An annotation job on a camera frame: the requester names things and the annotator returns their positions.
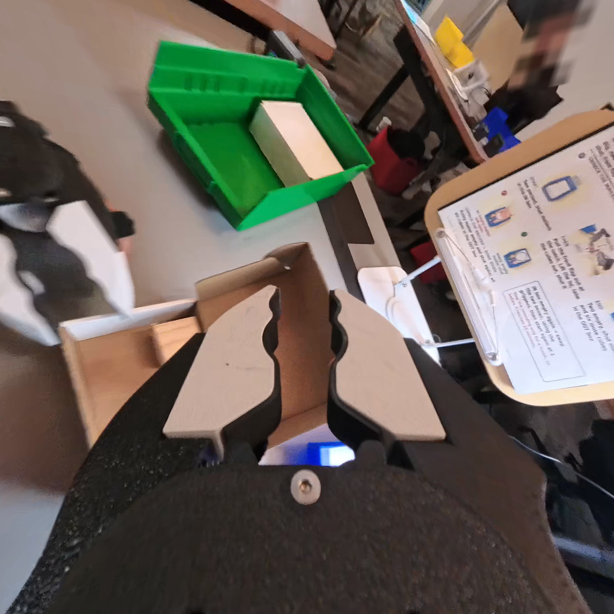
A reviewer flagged printed instruction sheet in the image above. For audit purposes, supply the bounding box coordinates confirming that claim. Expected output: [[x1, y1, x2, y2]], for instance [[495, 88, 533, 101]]
[[437, 126, 614, 395]]

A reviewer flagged yellow plastic bin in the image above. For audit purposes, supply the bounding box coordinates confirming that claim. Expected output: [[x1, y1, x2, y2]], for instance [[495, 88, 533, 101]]
[[434, 15, 476, 68]]

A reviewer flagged wood-edged table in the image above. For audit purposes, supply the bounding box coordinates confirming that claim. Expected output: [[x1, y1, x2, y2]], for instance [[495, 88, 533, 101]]
[[192, 0, 336, 60], [393, 0, 490, 164]]

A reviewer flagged red container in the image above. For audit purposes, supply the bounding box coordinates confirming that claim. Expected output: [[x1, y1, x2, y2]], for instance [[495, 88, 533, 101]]
[[410, 241, 449, 285]]

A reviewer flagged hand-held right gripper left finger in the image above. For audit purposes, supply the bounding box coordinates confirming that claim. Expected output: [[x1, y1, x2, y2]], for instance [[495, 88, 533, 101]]
[[163, 285, 283, 457]]

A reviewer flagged green plastic bin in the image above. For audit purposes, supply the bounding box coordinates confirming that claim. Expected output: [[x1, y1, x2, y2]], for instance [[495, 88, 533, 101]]
[[146, 41, 375, 232]]

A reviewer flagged white cardboard box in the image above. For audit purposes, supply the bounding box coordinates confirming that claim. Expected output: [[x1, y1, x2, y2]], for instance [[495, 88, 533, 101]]
[[59, 242, 358, 466], [248, 100, 345, 188]]

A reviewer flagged blue plastic bin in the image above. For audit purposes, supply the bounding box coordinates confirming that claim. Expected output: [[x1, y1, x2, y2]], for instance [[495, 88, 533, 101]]
[[307, 441, 357, 467]]

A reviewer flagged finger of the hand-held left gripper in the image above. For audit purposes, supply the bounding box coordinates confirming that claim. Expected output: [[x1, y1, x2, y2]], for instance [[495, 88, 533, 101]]
[[0, 235, 61, 347], [45, 201, 136, 318]]

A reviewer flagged small blue bin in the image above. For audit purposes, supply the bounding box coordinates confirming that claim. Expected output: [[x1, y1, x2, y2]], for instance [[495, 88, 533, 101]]
[[475, 106, 521, 159]]

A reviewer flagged red bag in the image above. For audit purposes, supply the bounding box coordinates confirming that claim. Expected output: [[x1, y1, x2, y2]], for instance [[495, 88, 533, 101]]
[[368, 126, 425, 195]]

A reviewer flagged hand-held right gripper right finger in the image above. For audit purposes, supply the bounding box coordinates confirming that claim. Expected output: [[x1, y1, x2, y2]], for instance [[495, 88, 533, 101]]
[[327, 289, 447, 443]]

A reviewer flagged white document stand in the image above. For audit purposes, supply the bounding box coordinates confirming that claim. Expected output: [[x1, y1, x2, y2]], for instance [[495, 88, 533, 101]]
[[357, 256, 480, 365]]

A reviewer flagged clear sheet clip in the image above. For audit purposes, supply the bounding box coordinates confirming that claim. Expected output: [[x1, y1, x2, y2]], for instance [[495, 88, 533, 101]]
[[434, 229, 502, 367]]

